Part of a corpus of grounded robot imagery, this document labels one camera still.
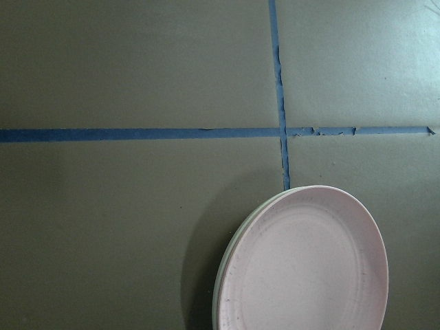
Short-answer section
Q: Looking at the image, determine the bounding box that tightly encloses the cream plate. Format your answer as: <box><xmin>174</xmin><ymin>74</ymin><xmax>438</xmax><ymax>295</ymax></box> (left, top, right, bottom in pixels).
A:
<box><xmin>211</xmin><ymin>187</ymin><xmax>300</xmax><ymax>330</ymax></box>

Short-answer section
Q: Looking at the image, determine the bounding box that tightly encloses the pink plate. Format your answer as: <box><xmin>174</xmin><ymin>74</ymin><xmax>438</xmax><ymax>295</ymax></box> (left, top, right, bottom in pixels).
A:
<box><xmin>218</xmin><ymin>186</ymin><xmax>388</xmax><ymax>329</ymax></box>

